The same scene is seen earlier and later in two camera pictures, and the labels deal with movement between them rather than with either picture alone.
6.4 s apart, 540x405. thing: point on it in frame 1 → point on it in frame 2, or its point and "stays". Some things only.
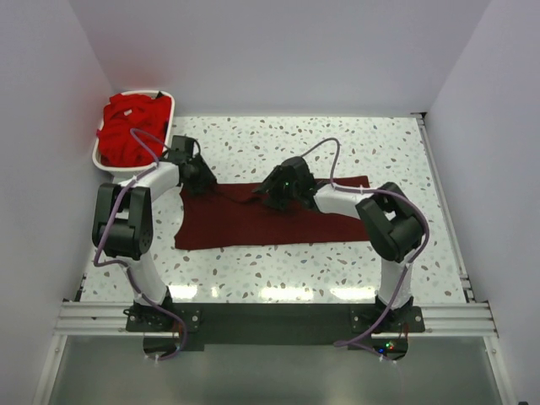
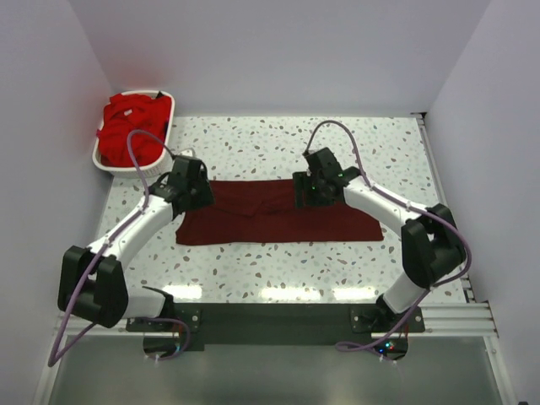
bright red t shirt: [122, 112] stays
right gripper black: [274, 186] → [302, 192]
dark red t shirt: [233, 215] stays
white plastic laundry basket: [159, 94] stays
